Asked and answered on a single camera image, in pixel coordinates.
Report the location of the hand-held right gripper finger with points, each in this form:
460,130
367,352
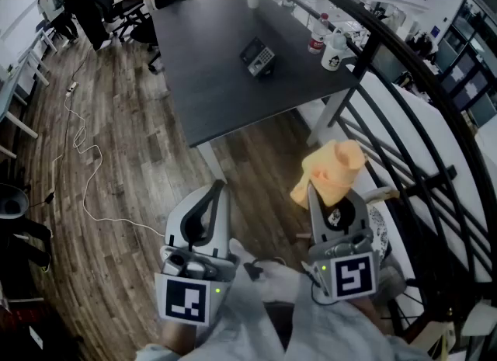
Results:
316,219
362,216

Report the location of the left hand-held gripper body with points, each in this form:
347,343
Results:
182,301

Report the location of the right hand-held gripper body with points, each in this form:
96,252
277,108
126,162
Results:
355,278

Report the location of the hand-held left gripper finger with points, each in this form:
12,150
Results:
174,216
223,227

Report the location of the orange cloth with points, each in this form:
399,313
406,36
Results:
330,169

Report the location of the person's right forearm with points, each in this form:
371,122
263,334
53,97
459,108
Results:
367,313

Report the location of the person's left forearm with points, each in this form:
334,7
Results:
176,336

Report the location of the floral seat cushion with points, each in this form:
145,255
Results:
378,227

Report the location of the white table leg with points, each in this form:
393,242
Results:
328,116
213,163

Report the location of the person's light grey clothing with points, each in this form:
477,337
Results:
252,313

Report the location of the white cartoon mug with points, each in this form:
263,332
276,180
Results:
334,58

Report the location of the grey round appliance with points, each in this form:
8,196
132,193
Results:
11,202

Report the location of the white power strip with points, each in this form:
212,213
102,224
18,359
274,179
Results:
72,87

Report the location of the clear red-capped water bottle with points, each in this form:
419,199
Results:
317,37

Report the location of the dark table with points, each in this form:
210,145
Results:
388,29

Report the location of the white desk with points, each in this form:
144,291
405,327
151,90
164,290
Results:
15,84

